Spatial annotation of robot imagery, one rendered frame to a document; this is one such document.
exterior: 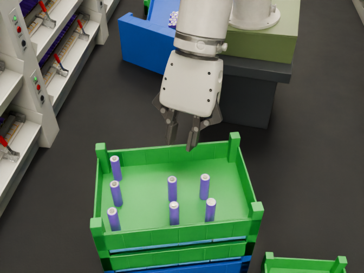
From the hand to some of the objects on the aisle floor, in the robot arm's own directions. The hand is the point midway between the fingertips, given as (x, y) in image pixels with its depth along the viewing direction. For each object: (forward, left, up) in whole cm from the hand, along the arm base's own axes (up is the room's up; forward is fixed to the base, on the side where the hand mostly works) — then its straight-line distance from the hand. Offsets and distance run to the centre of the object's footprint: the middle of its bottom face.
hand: (182, 136), depth 68 cm
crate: (-32, +10, -48) cm, 58 cm away
